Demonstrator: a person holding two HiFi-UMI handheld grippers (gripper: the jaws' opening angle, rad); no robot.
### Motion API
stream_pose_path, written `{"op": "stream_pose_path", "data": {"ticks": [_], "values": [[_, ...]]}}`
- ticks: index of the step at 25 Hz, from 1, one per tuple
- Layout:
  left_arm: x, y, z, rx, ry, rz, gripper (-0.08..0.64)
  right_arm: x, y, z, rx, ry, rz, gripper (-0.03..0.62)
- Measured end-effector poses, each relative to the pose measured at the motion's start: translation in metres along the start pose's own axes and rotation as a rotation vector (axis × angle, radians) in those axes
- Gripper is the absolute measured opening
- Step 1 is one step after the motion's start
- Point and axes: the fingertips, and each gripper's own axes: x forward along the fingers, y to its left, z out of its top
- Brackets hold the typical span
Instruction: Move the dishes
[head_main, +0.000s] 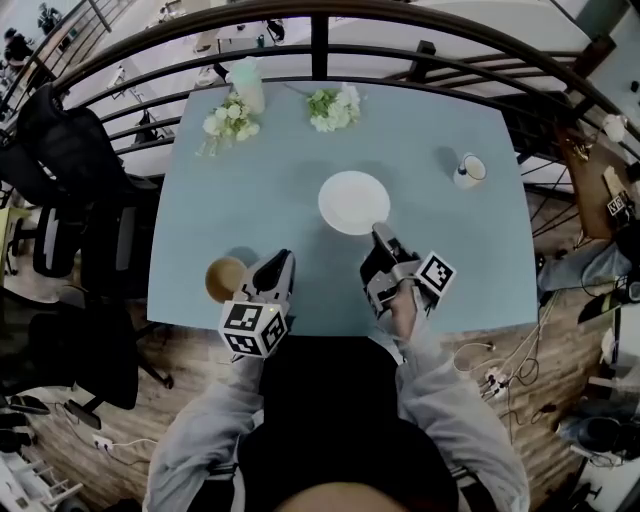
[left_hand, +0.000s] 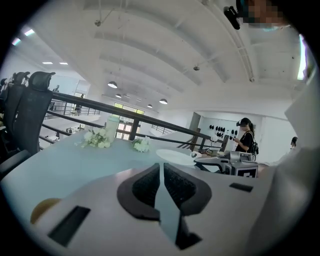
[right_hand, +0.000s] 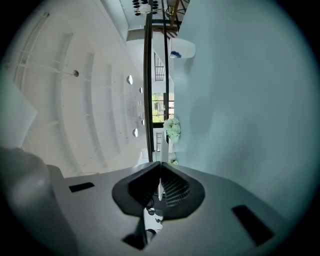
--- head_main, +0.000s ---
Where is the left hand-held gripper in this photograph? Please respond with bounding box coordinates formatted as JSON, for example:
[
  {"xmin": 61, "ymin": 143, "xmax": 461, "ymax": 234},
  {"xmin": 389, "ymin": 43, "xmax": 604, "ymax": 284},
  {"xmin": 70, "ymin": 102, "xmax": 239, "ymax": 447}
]
[{"xmin": 218, "ymin": 248, "xmax": 296, "ymax": 360}]

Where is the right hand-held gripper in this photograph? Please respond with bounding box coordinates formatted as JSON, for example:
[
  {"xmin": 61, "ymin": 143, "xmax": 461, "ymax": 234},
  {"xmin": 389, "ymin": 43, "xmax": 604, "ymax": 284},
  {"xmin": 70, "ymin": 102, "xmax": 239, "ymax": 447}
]
[{"xmin": 359, "ymin": 222, "xmax": 457, "ymax": 319}]

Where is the white round plate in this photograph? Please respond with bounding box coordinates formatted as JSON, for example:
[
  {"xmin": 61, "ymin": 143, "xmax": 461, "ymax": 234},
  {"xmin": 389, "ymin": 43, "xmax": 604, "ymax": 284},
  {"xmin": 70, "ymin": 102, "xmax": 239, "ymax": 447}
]
[{"xmin": 317, "ymin": 170, "xmax": 391, "ymax": 237}]

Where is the brown bowl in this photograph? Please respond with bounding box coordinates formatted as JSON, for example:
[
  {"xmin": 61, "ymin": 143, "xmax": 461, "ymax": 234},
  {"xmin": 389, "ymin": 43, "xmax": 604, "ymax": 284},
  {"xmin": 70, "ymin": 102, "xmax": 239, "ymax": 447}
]
[{"xmin": 204, "ymin": 255, "xmax": 250, "ymax": 305}]

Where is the small white cup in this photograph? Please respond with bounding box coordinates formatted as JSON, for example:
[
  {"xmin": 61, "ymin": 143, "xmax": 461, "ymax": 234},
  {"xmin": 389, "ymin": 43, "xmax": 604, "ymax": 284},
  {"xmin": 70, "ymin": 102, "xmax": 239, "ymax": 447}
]
[{"xmin": 453, "ymin": 152, "xmax": 488, "ymax": 191}]

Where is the person's left forearm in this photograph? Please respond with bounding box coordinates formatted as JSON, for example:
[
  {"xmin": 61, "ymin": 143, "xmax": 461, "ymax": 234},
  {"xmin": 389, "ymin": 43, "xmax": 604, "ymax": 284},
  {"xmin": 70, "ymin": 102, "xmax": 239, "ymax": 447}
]
[{"xmin": 142, "ymin": 349, "xmax": 266, "ymax": 512}]

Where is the person's right forearm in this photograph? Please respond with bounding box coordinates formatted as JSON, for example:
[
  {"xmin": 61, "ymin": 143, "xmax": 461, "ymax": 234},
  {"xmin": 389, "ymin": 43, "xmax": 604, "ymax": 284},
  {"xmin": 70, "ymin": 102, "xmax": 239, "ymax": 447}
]
[{"xmin": 372, "ymin": 280, "xmax": 531, "ymax": 512}]

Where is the person's upper body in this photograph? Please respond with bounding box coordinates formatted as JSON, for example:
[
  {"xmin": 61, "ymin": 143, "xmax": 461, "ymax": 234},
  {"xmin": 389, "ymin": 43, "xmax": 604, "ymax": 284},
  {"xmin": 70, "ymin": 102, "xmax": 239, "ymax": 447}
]
[{"xmin": 234, "ymin": 335, "xmax": 459, "ymax": 512}]

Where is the white flower bouquet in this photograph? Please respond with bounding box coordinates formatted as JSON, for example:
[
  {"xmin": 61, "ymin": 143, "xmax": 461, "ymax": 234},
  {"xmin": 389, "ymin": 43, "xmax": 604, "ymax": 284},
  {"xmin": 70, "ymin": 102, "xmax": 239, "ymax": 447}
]
[
  {"xmin": 284, "ymin": 82, "xmax": 362, "ymax": 134},
  {"xmin": 194, "ymin": 92, "xmax": 262, "ymax": 159}
]

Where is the tall white tumbler green lid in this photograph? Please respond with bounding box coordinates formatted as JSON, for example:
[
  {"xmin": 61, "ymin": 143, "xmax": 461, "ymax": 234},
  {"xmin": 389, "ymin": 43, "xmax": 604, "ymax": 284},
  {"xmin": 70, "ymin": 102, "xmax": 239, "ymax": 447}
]
[{"xmin": 227, "ymin": 56, "xmax": 267, "ymax": 115}]

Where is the black mesh office chair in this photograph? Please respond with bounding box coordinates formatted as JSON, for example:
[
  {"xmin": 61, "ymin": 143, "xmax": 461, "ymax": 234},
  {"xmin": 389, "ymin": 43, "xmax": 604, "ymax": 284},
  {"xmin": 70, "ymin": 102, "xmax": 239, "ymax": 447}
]
[
  {"xmin": 0, "ymin": 124, "xmax": 51, "ymax": 211},
  {"xmin": 14, "ymin": 82, "xmax": 161, "ymax": 301},
  {"xmin": 0, "ymin": 287, "xmax": 176, "ymax": 431}
]

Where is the grey-blue cloth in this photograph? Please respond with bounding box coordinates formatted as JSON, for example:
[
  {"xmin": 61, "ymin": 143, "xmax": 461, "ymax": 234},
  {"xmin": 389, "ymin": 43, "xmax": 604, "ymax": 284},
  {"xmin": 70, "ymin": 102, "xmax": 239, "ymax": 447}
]
[{"xmin": 537, "ymin": 239, "xmax": 634, "ymax": 294}]

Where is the light blue table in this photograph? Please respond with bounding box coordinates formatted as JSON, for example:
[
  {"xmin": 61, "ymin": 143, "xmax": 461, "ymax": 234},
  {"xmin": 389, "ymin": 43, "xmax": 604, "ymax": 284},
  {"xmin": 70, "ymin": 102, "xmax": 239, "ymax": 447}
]
[{"xmin": 0, "ymin": 0, "xmax": 640, "ymax": 241}]

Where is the brown wooden side table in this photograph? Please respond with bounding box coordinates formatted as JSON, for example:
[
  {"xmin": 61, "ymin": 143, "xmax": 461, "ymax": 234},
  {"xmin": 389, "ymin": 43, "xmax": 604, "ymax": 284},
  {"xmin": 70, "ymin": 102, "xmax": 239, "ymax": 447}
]
[{"xmin": 554, "ymin": 122, "xmax": 640, "ymax": 244}]

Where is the green and black bag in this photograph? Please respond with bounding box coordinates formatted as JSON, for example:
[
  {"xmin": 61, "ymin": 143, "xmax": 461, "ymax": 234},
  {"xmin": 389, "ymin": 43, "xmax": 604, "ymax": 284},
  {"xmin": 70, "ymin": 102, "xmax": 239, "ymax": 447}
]
[{"xmin": 577, "ymin": 284, "xmax": 640, "ymax": 325}]

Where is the spare hand-held gripper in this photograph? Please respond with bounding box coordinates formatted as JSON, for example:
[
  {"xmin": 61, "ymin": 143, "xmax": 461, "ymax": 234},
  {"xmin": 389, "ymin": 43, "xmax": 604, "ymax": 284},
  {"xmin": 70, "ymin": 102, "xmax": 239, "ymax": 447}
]
[{"xmin": 605, "ymin": 191, "xmax": 637, "ymax": 224}]

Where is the white globe lamp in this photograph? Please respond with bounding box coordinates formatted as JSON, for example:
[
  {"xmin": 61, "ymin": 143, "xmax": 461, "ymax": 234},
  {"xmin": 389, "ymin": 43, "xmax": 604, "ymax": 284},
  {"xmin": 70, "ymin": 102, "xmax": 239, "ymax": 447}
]
[{"xmin": 601, "ymin": 113, "xmax": 629, "ymax": 143}]

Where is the yellow-green table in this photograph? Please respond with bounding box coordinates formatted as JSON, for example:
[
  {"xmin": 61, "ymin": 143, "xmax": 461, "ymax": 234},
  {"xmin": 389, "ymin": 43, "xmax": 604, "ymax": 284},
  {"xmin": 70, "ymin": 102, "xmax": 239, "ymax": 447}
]
[{"xmin": 0, "ymin": 205, "xmax": 32, "ymax": 277}]

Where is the white rack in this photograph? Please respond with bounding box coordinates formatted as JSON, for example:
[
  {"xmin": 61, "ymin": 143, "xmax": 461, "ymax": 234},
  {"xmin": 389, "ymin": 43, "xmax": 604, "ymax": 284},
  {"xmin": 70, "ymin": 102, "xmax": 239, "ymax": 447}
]
[{"xmin": 0, "ymin": 449, "xmax": 85, "ymax": 512}]

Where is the white cable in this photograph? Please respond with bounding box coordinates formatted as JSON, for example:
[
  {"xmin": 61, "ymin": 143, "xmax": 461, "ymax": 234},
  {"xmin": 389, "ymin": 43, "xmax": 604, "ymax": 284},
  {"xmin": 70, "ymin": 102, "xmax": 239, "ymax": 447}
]
[
  {"xmin": 452, "ymin": 289, "xmax": 559, "ymax": 401},
  {"xmin": 107, "ymin": 437, "xmax": 162, "ymax": 465}
]

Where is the black cable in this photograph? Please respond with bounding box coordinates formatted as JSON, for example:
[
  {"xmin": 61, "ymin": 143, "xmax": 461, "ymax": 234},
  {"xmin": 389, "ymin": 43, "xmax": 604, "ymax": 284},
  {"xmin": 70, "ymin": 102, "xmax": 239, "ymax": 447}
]
[{"xmin": 499, "ymin": 355, "xmax": 549, "ymax": 427}]

